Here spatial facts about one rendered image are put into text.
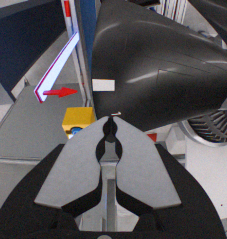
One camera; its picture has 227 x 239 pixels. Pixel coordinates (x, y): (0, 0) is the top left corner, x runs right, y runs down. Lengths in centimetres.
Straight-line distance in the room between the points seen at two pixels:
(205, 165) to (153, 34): 45
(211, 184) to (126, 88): 47
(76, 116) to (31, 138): 76
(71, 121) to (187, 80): 38
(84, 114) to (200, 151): 42
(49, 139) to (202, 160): 98
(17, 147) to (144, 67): 113
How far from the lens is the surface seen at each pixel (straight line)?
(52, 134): 114
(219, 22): 39
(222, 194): 63
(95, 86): 21
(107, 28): 20
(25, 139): 123
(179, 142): 82
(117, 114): 22
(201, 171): 54
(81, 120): 47
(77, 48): 54
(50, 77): 28
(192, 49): 22
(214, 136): 42
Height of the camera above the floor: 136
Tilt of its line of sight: 41 degrees down
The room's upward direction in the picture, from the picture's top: 179 degrees clockwise
